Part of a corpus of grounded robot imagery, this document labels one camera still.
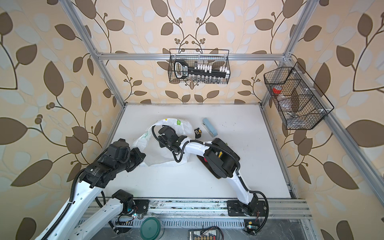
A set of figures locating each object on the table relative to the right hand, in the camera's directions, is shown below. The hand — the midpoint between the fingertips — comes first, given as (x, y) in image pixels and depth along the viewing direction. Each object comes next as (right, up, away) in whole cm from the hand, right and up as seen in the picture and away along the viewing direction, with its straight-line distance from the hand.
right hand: (162, 138), depth 92 cm
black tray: (+26, -13, -4) cm, 30 cm away
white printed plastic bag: (-4, -11, +3) cm, 12 cm away
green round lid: (+3, -33, -32) cm, 46 cm away
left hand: (-2, -5, -20) cm, 20 cm away
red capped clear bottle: (+66, +19, -19) cm, 72 cm away
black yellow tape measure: (+23, +3, +8) cm, 24 cm away
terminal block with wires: (+29, -40, -26) cm, 55 cm away
